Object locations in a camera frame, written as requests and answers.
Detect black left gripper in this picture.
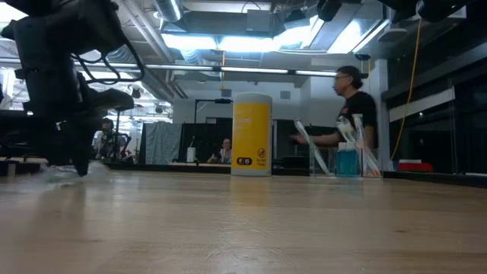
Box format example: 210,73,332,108
22,53,135,177

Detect clear plastic bag pile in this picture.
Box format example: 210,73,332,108
40,160,113,184

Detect green toothbrush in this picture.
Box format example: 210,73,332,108
293,119,335,177

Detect blue toothpaste tube white cap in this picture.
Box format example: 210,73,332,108
335,142,349,177
347,142,361,177

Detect person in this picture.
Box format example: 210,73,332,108
207,138,233,164
289,65,380,153
93,117,127,160

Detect grey ceiling box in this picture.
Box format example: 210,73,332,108
246,9,272,33

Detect grey curtain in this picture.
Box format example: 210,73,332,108
139,120,184,166

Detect long ceiling light bar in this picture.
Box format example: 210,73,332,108
72,56,339,79

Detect black lamp stand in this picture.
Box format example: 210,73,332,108
193,97,234,125

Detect yellow wipes canister white lid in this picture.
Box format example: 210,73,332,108
231,92,273,177

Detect red box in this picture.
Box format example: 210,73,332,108
396,161,434,174

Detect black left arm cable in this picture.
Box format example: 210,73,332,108
70,36,146,85

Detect silver ventilation duct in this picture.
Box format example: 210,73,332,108
113,0,178,103

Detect yellow hanging cable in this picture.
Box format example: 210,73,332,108
390,17,424,161

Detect round silver duct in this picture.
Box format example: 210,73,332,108
153,0,184,23

